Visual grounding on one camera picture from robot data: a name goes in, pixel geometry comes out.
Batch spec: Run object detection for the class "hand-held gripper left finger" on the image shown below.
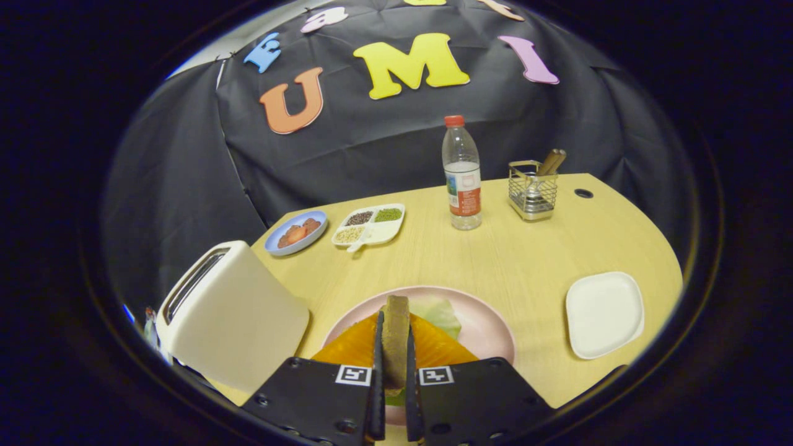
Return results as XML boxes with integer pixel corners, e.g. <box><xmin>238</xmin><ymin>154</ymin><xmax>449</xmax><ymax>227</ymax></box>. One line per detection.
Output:
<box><xmin>239</xmin><ymin>311</ymin><xmax>387</xmax><ymax>445</ymax></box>

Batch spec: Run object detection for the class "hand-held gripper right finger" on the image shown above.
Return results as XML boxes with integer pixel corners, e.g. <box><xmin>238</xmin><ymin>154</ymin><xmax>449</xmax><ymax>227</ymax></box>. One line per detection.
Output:
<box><xmin>405</xmin><ymin>313</ymin><xmax>554</xmax><ymax>445</ymax></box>

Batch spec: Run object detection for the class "brown toast slice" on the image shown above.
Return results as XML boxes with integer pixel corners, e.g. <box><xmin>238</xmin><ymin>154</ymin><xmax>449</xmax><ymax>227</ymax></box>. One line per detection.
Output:
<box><xmin>380</xmin><ymin>295</ymin><xmax>411</xmax><ymax>392</ymax></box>

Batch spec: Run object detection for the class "green lettuce leaf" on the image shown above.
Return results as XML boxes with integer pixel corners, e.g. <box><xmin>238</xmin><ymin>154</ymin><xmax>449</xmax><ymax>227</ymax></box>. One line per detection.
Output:
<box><xmin>385</xmin><ymin>297</ymin><xmax>463</xmax><ymax>408</ymax></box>

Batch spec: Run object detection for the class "pink round plate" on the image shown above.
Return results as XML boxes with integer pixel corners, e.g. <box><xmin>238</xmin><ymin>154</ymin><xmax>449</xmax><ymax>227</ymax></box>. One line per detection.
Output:
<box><xmin>322</xmin><ymin>285</ymin><xmax>517</xmax><ymax>428</ymax></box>

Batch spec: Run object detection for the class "white toaster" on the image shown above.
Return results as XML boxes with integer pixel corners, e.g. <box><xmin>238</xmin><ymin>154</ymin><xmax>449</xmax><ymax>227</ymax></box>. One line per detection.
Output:
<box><xmin>155</xmin><ymin>240</ymin><xmax>310</xmax><ymax>395</ymax></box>

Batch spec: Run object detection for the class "white divided tray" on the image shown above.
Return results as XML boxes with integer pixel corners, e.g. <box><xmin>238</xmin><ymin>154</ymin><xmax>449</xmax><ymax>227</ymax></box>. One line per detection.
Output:
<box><xmin>331</xmin><ymin>203</ymin><xmax>406</xmax><ymax>253</ymax></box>

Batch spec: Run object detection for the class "blue round plate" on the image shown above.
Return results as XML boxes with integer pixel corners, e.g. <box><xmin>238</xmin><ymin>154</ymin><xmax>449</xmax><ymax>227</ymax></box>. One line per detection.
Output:
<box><xmin>265</xmin><ymin>211</ymin><xmax>328</xmax><ymax>256</ymax></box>

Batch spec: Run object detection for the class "clear plastic water bottle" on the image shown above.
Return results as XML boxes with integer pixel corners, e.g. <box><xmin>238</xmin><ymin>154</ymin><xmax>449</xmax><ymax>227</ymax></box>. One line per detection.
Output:
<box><xmin>442</xmin><ymin>115</ymin><xmax>483</xmax><ymax>231</ymax></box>

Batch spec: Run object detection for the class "white square plate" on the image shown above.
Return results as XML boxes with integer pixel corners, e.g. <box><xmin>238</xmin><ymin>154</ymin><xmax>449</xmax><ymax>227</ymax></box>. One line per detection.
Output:
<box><xmin>565</xmin><ymin>271</ymin><xmax>645</xmax><ymax>361</ymax></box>

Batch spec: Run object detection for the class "black backdrop cloth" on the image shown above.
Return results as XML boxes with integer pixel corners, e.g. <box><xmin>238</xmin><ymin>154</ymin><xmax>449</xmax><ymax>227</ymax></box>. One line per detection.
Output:
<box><xmin>102</xmin><ymin>0</ymin><xmax>691</xmax><ymax>310</ymax></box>

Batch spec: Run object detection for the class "metal wire utensil holder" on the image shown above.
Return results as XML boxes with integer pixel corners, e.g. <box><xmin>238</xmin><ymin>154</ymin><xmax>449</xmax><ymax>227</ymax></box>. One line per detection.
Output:
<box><xmin>508</xmin><ymin>160</ymin><xmax>559</xmax><ymax>222</ymax></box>

